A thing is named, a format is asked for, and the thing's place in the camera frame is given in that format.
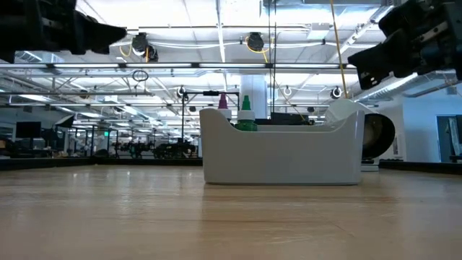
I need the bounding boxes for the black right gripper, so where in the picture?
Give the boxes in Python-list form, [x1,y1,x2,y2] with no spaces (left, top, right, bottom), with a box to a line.
[347,0,462,90]

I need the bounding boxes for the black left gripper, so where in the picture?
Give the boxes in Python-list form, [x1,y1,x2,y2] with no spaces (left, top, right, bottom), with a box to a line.
[0,0,128,64]

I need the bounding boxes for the white plastic bin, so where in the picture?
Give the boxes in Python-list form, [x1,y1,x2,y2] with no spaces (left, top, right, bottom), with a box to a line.
[199,108,365,186]

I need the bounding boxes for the large magenta food coloring bottle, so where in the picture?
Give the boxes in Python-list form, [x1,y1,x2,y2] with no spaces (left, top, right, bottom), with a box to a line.
[217,92,232,122]

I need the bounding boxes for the large green food coloring bottle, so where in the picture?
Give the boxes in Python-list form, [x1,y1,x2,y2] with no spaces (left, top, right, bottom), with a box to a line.
[234,95,258,132]

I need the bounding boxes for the white round machine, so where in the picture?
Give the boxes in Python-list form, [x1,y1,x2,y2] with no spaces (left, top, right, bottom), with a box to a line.
[324,97,396,172]

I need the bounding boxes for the thin black vertical pole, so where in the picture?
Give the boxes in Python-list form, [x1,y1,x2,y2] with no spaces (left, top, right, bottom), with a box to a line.
[267,0,278,118]

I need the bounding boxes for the black monitor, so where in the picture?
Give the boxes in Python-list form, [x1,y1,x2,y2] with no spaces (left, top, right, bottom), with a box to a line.
[14,121,43,140]

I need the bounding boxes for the white building column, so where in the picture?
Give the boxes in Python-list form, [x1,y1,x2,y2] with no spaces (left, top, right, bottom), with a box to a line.
[239,74,269,120]

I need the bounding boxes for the distant black robot workstations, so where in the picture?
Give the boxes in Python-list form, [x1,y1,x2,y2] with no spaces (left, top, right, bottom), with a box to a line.
[43,124,199,160]

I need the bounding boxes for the long ceiling light bar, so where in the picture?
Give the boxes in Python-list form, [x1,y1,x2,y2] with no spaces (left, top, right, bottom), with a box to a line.
[0,61,358,72]

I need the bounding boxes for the silver ventilation duct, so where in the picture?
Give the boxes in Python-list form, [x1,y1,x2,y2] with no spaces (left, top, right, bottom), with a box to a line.
[355,71,430,103]
[14,50,65,65]

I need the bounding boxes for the black ceiling cable reel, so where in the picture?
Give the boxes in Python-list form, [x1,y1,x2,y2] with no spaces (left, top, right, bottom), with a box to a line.
[130,31,160,63]
[245,31,266,53]

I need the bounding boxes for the yellow hanging cable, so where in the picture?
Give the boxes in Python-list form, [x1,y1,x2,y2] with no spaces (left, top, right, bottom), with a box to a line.
[328,0,349,99]

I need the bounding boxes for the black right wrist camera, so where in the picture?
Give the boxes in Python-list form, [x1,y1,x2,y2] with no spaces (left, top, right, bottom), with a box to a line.
[378,1,422,37]

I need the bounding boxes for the black aluminium rig frame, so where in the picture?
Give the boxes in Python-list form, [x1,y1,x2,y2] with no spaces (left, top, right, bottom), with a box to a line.
[0,155,462,177]

